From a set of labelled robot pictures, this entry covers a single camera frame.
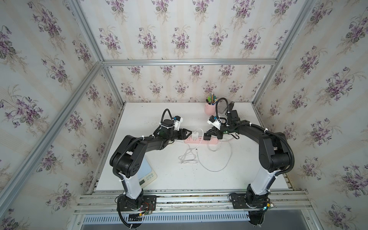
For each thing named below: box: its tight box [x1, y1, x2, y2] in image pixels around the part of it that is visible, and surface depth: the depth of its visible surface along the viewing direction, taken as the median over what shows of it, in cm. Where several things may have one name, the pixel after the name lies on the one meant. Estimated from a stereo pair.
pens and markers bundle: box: [205, 92, 219, 106], surface depth 110 cm
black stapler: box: [228, 101, 235, 111], surface depth 120 cm
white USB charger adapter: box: [191, 130, 199, 141], surface depth 93 cm
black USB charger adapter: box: [203, 133, 212, 141], surface depth 95 cm
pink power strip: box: [184, 137, 219, 145], surface depth 96 cm
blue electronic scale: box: [138, 154, 158, 189], surface depth 82 cm
